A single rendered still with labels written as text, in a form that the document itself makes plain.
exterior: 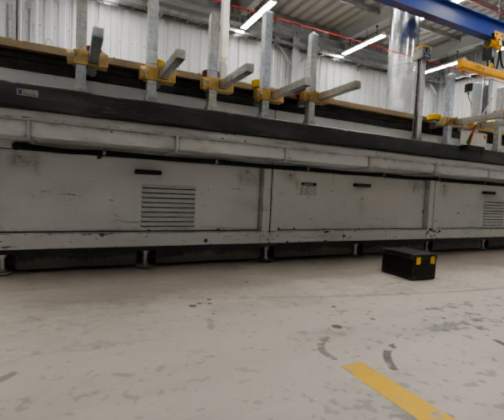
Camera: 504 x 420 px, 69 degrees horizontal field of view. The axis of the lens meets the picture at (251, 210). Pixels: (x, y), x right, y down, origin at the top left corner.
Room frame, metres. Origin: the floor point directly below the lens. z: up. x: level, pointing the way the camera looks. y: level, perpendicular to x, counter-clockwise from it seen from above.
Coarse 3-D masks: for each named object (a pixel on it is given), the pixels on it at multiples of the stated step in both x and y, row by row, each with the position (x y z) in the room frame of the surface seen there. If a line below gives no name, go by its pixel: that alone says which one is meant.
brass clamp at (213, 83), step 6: (204, 78) 1.54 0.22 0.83; (210, 78) 1.54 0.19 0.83; (216, 78) 1.56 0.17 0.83; (204, 84) 1.54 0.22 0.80; (210, 84) 1.54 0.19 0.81; (216, 84) 1.56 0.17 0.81; (204, 90) 1.58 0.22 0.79; (216, 90) 1.56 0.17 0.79; (222, 90) 1.57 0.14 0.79; (228, 90) 1.58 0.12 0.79
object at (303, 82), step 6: (306, 78) 1.44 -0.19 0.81; (288, 84) 1.55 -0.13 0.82; (294, 84) 1.51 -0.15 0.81; (300, 84) 1.47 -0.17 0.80; (306, 84) 1.44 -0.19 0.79; (276, 90) 1.64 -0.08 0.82; (282, 90) 1.59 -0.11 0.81; (288, 90) 1.54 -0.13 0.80; (294, 90) 1.53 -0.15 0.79; (276, 96) 1.64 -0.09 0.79; (282, 96) 1.63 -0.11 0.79; (258, 102) 1.78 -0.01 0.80
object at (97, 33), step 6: (96, 30) 1.11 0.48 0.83; (102, 30) 1.12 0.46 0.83; (96, 36) 1.11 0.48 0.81; (102, 36) 1.12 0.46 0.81; (96, 42) 1.16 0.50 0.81; (90, 48) 1.24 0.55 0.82; (96, 48) 1.21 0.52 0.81; (90, 54) 1.26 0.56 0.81; (96, 54) 1.26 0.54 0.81; (90, 60) 1.32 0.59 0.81; (96, 60) 1.32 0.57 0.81; (90, 72) 1.47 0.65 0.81; (96, 72) 1.47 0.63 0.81
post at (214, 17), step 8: (216, 16) 1.56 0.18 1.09; (216, 24) 1.56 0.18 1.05; (208, 32) 1.58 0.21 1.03; (216, 32) 1.56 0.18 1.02; (208, 40) 1.58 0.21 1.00; (216, 40) 1.56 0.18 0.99; (208, 48) 1.57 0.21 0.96; (216, 48) 1.56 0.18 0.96; (208, 56) 1.57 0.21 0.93; (216, 56) 1.56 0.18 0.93; (208, 64) 1.57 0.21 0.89; (216, 64) 1.56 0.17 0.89; (208, 72) 1.56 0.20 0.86; (216, 72) 1.56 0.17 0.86; (208, 96) 1.55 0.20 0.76; (216, 96) 1.56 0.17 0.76; (208, 104) 1.55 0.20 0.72; (216, 104) 1.57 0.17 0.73
